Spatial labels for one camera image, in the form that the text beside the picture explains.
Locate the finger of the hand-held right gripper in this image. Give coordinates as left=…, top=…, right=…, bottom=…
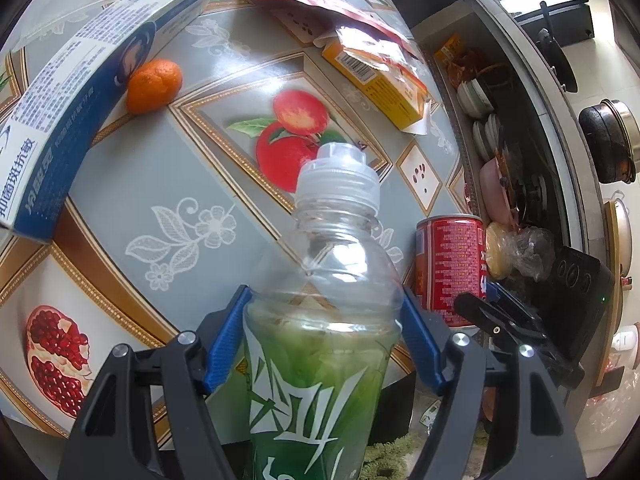
left=454, top=282, right=586, bottom=377

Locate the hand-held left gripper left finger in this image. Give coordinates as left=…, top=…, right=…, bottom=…
left=57, top=284, right=252, bottom=480

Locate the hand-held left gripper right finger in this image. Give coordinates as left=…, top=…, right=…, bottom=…
left=400, top=286, right=586, bottom=480

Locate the red drink can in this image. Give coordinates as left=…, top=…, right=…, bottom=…
left=415, top=214, right=488, bottom=328

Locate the green label plastic bottle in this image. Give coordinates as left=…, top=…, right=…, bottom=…
left=242, top=142, right=406, bottom=480

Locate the orange cardboard box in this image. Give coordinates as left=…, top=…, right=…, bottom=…
left=320, top=25, right=431, bottom=133

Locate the wooden cutting board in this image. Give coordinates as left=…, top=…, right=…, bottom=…
left=602, top=199, right=635, bottom=291

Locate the clear bag of yellow grains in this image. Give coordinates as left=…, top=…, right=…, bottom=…
left=484, top=221, right=556, bottom=281

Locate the green fuzzy garment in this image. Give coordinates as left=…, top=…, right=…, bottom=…
left=360, top=427, right=436, bottom=480

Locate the pink basin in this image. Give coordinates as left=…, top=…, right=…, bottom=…
left=479, top=156, right=526, bottom=226

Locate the black cooking pot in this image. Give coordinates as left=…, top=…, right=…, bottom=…
left=578, top=99, right=640, bottom=185

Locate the stack of white plates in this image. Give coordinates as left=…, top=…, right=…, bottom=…
left=472, top=112, right=503, bottom=161

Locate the fruit print tablecloth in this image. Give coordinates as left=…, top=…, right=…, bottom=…
left=0, top=0, right=493, bottom=453

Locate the stack of white bowls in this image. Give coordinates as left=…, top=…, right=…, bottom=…
left=456, top=79, right=496, bottom=120

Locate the grey kitchen counter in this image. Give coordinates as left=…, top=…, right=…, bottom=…
left=440, top=0, right=640, bottom=396

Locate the black wok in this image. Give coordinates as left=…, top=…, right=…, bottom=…
left=537, top=0, right=581, bottom=93

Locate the orange packet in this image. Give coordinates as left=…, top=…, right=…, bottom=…
left=435, top=35, right=463, bottom=66

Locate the tangerine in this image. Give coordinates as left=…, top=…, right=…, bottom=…
left=125, top=58, right=183, bottom=115

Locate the blue toothpaste box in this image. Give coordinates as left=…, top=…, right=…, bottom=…
left=0, top=0, right=228, bottom=245

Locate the black appliance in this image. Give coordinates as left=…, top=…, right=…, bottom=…
left=515, top=0, right=596, bottom=43

